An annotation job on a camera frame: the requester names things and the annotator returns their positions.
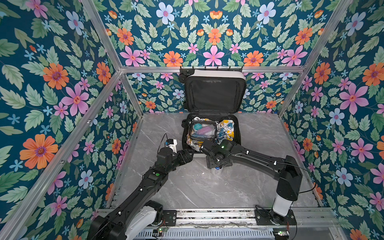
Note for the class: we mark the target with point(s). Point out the clear jar blue lid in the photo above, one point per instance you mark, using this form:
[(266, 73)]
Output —
[(216, 171)]

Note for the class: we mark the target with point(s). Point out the white black suitcase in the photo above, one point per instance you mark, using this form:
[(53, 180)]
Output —
[(215, 95)]

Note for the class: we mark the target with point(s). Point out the aluminium frame cage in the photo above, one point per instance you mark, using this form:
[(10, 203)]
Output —
[(68, 117)]

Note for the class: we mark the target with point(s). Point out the aluminium mounting rail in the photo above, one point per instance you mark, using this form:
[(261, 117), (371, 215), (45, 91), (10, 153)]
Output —
[(222, 218)]

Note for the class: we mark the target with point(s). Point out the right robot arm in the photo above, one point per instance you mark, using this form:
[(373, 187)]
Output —
[(284, 170)]

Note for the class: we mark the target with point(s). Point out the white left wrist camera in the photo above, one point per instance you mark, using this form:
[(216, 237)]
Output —
[(172, 144)]

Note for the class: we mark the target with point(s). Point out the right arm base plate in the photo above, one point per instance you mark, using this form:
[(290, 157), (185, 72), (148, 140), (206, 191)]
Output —
[(269, 217)]

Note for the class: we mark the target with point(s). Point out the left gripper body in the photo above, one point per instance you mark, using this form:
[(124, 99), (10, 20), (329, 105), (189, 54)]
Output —
[(179, 160)]

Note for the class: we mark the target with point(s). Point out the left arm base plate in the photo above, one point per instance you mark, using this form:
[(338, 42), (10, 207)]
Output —
[(166, 218)]

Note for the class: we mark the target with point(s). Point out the white perforated cable tray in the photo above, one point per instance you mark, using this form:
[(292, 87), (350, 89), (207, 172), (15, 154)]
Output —
[(207, 234)]

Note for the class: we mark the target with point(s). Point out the clear black toiletry bag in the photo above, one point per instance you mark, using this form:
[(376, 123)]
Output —
[(203, 130)]

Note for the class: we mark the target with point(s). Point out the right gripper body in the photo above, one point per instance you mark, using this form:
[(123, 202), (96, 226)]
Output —
[(211, 163)]

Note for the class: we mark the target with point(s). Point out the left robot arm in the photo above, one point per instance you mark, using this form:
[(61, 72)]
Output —
[(115, 224)]

